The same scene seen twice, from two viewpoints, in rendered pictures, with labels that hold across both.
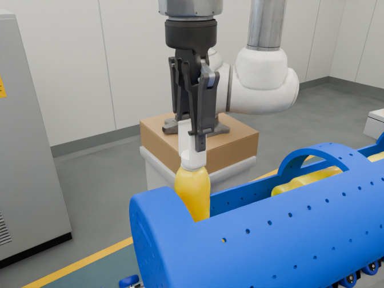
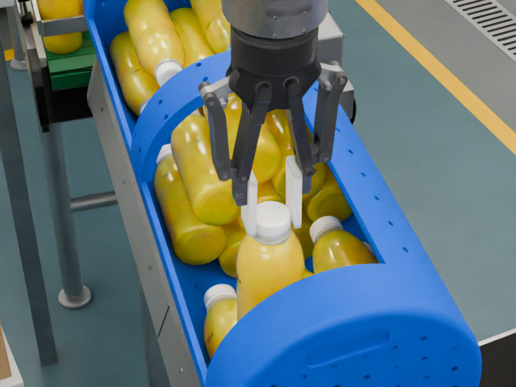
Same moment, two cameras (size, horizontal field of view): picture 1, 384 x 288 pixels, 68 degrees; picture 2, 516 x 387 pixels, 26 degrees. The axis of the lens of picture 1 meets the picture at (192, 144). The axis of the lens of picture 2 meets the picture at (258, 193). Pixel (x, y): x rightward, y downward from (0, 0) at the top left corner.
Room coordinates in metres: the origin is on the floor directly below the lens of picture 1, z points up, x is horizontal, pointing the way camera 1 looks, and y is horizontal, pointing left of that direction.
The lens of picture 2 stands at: (0.32, 0.81, 2.00)
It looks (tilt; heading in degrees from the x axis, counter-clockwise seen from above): 40 degrees down; 280
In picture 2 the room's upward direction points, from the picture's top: straight up
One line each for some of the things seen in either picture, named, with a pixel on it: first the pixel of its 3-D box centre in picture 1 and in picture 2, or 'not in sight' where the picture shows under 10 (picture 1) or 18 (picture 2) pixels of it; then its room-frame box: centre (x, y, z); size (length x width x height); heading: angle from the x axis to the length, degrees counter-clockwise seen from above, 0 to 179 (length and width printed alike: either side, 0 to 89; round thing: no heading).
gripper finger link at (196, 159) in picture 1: (198, 148); (293, 192); (0.42, -0.01, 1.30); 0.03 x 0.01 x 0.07; 116
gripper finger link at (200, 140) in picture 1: (203, 139); (312, 167); (0.41, -0.02, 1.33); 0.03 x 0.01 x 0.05; 26
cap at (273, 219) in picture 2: (192, 156); (271, 217); (0.44, 0.00, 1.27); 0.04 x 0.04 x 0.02
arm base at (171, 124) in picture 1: (191, 121); not in sight; (0.94, 0.00, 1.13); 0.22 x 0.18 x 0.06; 120
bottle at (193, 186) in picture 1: (192, 200); (269, 289); (0.44, 0.00, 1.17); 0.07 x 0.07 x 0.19
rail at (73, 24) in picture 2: not in sight; (156, 11); (0.79, -0.85, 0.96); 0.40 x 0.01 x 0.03; 26
